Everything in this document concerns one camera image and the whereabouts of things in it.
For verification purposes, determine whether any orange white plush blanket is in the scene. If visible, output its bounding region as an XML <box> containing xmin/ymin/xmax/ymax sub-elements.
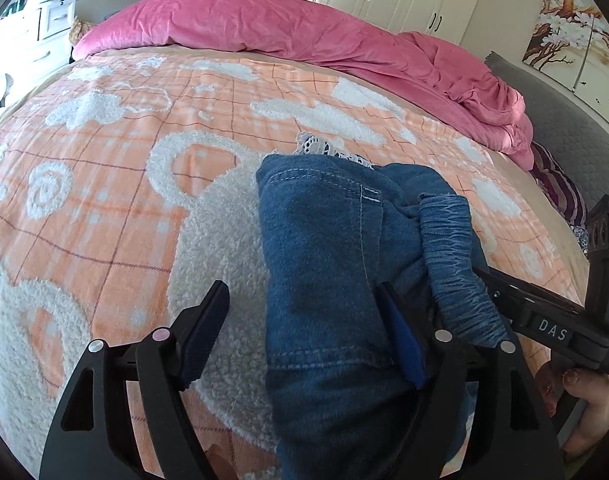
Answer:
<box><xmin>0</xmin><ymin>50</ymin><xmax>585</xmax><ymax>480</ymax></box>

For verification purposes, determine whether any flower wall painting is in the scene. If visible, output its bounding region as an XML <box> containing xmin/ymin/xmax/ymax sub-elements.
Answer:
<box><xmin>523</xmin><ymin>0</ymin><xmax>609</xmax><ymax>108</ymax></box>

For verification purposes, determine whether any person's right hand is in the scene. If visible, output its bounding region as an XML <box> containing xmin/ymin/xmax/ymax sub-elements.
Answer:
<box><xmin>536</xmin><ymin>360</ymin><xmax>609</xmax><ymax>467</ymax></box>

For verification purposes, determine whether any beige bed sheet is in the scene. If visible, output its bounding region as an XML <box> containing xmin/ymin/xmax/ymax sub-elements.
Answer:
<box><xmin>487</xmin><ymin>152</ymin><xmax>585</xmax><ymax>306</ymax></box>

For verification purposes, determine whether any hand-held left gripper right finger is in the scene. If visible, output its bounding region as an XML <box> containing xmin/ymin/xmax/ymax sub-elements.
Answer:
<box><xmin>377</xmin><ymin>282</ymin><xmax>568</xmax><ymax>480</ymax></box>

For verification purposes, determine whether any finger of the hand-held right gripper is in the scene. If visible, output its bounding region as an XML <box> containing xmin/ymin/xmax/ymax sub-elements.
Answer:
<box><xmin>477</xmin><ymin>265</ymin><xmax>586</xmax><ymax>319</ymax></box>

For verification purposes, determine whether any person's left hand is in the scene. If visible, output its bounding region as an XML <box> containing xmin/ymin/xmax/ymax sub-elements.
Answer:
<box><xmin>207</xmin><ymin>447</ymin><xmax>236</xmax><ymax>480</ymax></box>

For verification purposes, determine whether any pink duvet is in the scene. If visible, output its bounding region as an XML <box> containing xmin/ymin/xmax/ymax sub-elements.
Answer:
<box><xmin>72</xmin><ymin>0</ymin><xmax>535</xmax><ymax>171</ymax></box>

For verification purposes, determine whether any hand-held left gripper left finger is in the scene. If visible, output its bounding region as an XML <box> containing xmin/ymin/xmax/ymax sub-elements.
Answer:
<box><xmin>38</xmin><ymin>280</ymin><xmax>230</xmax><ymax>480</ymax></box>

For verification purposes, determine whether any grey padded headboard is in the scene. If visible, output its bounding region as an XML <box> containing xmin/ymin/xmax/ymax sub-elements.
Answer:
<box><xmin>485</xmin><ymin>51</ymin><xmax>609</xmax><ymax>201</ymax></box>

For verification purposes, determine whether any blue white patterned pillow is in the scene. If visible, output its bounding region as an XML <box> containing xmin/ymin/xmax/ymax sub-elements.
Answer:
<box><xmin>569</xmin><ymin>225</ymin><xmax>593</xmax><ymax>256</ymax></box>

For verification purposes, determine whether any blue denim garment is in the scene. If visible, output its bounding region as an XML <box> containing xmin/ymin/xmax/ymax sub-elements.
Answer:
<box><xmin>254</xmin><ymin>132</ymin><xmax>510</xmax><ymax>480</ymax></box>

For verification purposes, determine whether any white drawer cabinet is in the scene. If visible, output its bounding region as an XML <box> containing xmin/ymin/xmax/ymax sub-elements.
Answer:
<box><xmin>34</xmin><ymin>0</ymin><xmax>79</xmax><ymax>43</ymax></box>

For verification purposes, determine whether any purple striped pillow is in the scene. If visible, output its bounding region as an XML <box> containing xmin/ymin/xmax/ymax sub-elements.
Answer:
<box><xmin>527</xmin><ymin>141</ymin><xmax>590</xmax><ymax>228</ymax></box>

